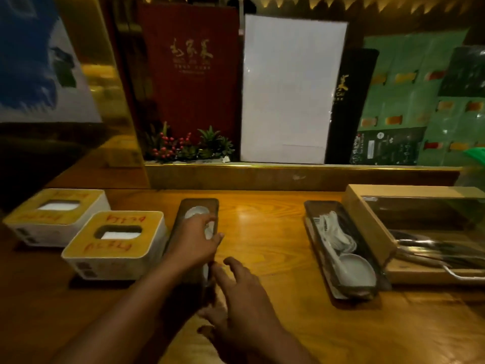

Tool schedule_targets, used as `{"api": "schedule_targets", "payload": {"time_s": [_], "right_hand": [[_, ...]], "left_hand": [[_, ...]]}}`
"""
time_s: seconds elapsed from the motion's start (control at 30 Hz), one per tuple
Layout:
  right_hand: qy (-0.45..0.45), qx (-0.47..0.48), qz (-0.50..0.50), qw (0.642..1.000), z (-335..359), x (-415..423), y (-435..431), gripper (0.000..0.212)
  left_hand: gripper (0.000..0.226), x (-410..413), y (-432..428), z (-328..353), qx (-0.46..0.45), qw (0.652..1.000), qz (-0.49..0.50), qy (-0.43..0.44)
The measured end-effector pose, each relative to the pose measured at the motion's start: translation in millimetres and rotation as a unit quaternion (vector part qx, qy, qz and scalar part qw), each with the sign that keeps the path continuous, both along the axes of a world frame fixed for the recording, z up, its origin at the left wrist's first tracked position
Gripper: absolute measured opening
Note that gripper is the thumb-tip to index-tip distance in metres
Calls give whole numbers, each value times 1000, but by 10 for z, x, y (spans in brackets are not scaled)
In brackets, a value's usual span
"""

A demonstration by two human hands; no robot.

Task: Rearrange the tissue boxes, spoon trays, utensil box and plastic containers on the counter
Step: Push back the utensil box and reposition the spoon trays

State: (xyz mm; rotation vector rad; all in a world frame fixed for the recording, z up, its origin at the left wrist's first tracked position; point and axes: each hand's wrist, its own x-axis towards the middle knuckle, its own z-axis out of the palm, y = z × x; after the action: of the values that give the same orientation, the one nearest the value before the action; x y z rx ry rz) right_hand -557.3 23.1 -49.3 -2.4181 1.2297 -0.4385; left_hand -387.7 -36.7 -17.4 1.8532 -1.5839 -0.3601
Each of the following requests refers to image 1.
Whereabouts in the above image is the gold zigzag trim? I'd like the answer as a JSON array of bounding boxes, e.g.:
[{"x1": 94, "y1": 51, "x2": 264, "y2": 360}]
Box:
[{"x1": 142, "y1": 0, "x2": 485, "y2": 14}]

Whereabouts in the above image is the person's left hand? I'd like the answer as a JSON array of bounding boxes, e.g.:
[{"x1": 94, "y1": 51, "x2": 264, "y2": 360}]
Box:
[{"x1": 163, "y1": 214, "x2": 225, "y2": 278}]

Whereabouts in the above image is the bright green plastic item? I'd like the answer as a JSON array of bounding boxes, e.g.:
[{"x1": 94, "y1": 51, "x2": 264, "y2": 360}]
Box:
[{"x1": 462, "y1": 146, "x2": 485, "y2": 166}]

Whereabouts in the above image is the metal table knife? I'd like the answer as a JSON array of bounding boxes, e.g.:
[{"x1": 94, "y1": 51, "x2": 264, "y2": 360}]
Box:
[{"x1": 390, "y1": 230, "x2": 485, "y2": 259}]

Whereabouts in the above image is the blue and white poster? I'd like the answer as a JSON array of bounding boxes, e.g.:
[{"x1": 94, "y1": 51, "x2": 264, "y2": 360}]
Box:
[{"x1": 0, "y1": 0, "x2": 103, "y2": 124}]

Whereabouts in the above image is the red menu book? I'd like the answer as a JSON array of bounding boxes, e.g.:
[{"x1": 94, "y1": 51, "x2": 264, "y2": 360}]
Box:
[{"x1": 137, "y1": 2, "x2": 240, "y2": 149}]

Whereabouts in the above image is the wooden box with clear lid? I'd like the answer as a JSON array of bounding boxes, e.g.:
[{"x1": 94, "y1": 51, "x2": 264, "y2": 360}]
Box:
[{"x1": 342, "y1": 184, "x2": 485, "y2": 287}]

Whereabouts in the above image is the person's left forearm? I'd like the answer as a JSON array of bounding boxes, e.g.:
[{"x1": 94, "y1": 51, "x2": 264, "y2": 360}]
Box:
[{"x1": 49, "y1": 257, "x2": 202, "y2": 364}]

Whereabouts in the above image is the dark green menu sheet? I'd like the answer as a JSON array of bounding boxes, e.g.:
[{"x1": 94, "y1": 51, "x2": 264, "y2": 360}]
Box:
[{"x1": 437, "y1": 45, "x2": 485, "y2": 98}]

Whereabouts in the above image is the black menu book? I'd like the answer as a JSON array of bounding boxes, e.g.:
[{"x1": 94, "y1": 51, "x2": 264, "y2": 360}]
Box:
[{"x1": 325, "y1": 48, "x2": 380, "y2": 165}]

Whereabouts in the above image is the person's right hand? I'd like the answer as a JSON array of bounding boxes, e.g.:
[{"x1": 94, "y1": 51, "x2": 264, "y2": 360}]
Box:
[{"x1": 197, "y1": 257, "x2": 304, "y2": 358}]

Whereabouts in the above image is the white ceramic spoon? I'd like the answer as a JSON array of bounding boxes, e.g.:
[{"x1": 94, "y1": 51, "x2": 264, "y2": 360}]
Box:
[
  {"x1": 322, "y1": 218, "x2": 377, "y2": 289},
  {"x1": 318, "y1": 211, "x2": 358, "y2": 256},
  {"x1": 184, "y1": 206, "x2": 217, "y2": 282}
]

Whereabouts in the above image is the person's right forearm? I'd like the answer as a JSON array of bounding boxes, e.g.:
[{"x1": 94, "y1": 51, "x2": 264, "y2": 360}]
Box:
[{"x1": 231, "y1": 346, "x2": 321, "y2": 364}]

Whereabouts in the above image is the wooden ledge with brass trim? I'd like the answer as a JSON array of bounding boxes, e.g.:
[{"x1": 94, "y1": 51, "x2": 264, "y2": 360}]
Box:
[{"x1": 145, "y1": 162, "x2": 464, "y2": 192}]

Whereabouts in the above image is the metal wire handle utensil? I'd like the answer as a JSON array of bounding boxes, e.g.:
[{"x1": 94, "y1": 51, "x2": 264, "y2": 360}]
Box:
[{"x1": 443, "y1": 264, "x2": 485, "y2": 282}]

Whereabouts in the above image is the dark green printed card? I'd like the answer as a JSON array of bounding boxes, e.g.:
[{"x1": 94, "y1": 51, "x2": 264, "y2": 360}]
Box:
[{"x1": 350, "y1": 126, "x2": 427, "y2": 166}]

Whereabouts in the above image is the white laminated board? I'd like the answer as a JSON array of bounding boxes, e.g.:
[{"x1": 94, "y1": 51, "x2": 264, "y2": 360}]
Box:
[{"x1": 240, "y1": 14, "x2": 349, "y2": 165}]

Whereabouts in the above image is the green laminated menu sheet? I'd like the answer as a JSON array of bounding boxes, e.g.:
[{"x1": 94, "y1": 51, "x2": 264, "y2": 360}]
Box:
[{"x1": 355, "y1": 28, "x2": 485, "y2": 168}]

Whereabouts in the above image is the white yellow-topped tissue box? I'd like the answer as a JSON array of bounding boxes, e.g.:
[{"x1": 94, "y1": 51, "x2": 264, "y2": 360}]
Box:
[
  {"x1": 61, "y1": 211, "x2": 169, "y2": 281},
  {"x1": 2, "y1": 188, "x2": 111, "y2": 248}
]

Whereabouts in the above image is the metal utensil with wooden handle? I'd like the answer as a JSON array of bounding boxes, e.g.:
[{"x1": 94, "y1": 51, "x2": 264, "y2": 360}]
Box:
[{"x1": 395, "y1": 249, "x2": 453, "y2": 268}]

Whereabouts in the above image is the artificial plant with red berries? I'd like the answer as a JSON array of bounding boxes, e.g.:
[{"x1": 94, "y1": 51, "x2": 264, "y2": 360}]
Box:
[{"x1": 145, "y1": 122, "x2": 236, "y2": 164}]

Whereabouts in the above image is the dark wooden cutlery tray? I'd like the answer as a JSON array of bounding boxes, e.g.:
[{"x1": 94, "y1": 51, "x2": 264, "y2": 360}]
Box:
[
  {"x1": 304, "y1": 200, "x2": 392, "y2": 301},
  {"x1": 163, "y1": 198, "x2": 221, "y2": 302}
]

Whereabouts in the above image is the gold mirrored panel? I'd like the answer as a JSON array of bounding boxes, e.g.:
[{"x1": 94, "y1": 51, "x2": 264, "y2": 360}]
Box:
[{"x1": 52, "y1": 0, "x2": 151, "y2": 191}]

